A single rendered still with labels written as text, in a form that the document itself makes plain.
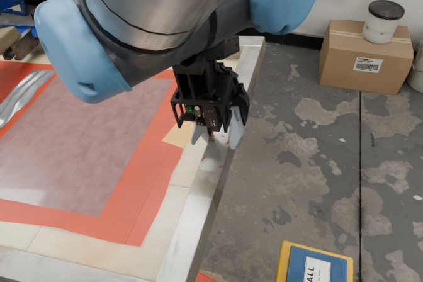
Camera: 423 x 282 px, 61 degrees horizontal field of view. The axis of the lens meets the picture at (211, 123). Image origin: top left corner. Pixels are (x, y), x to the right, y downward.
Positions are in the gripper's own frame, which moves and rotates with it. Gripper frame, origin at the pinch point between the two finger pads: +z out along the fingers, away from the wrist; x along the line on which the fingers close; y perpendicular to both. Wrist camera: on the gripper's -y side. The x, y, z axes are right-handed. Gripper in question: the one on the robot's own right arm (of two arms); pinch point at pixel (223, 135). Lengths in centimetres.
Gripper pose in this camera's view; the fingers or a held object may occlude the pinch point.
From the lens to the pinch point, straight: 60.4
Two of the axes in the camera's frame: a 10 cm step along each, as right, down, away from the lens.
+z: 1.5, 7.1, 6.9
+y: -2.7, 7.0, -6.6
